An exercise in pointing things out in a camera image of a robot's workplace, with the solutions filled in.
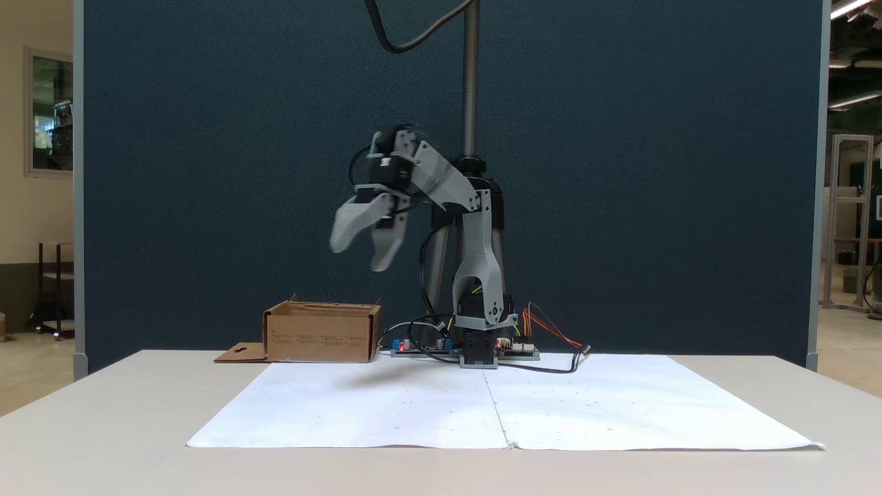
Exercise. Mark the dark blue partition panel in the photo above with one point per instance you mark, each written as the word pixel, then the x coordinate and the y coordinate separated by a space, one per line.
pixel 241 172

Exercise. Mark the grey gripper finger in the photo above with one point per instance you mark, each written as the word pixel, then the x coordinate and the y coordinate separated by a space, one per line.
pixel 387 244

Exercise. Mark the brown cardboard box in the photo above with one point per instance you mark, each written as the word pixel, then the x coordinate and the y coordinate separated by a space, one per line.
pixel 317 337

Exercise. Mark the fluorescent ceiling light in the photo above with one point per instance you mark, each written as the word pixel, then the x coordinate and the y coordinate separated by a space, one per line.
pixel 851 100
pixel 851 7

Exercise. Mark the green bin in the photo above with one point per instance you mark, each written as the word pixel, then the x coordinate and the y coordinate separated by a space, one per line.
pixel 851 282

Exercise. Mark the servo driver circuit board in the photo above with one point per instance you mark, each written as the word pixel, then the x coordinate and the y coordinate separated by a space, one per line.
pixel 413 349

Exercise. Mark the framed wall window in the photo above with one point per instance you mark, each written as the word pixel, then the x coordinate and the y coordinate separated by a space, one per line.
pixel 52 110

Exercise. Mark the white paper sheet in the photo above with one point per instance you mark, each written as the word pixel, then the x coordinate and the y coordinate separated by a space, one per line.
pixel 379 406

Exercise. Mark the black and silver tripod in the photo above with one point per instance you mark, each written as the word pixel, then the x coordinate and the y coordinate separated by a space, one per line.
pixel 470 83

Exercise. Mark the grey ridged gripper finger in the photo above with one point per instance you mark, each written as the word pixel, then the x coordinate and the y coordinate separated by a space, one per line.
pixel 355 220

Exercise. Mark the aluminium profile frame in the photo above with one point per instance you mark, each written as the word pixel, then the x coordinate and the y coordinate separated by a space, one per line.
pixel 852 138

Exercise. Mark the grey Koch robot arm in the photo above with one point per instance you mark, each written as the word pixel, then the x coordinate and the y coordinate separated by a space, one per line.
pixel 482 262

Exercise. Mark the dark shelf cart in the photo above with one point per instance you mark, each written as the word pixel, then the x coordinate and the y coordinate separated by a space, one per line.
pixel 58 275

